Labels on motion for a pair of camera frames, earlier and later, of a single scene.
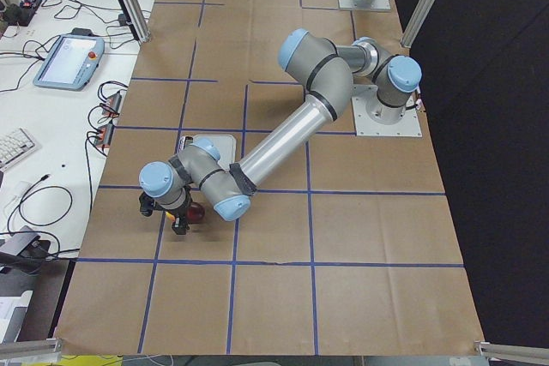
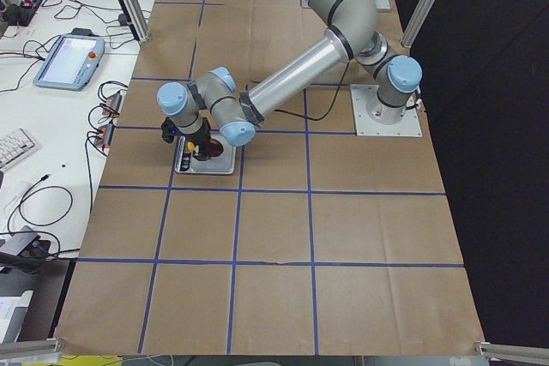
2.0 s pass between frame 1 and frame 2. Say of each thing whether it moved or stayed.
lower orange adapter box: stayed
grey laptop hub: stayed
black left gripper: moved
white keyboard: stayed
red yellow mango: moved
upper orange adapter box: stayed
